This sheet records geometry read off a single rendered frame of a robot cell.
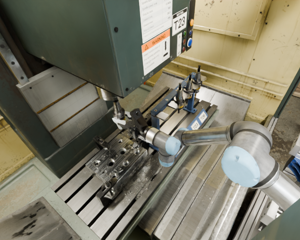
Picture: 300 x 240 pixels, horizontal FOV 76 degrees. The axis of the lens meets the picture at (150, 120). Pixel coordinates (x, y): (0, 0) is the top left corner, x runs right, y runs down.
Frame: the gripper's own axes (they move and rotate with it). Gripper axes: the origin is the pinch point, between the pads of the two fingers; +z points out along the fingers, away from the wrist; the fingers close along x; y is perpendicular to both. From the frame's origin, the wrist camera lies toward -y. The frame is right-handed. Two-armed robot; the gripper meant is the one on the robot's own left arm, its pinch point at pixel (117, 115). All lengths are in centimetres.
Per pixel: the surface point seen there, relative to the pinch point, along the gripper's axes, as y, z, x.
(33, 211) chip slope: 60, 36, -58
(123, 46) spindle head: -44, -21, -9
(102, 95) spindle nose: -19.1, -2.9, -7.7
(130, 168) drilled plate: 27.8, -11.8, -9.6
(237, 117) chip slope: 48, -45, 84
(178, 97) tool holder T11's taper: 1.8, -17.7, 30.7
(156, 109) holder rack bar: 3.7, -12.0, 17.6
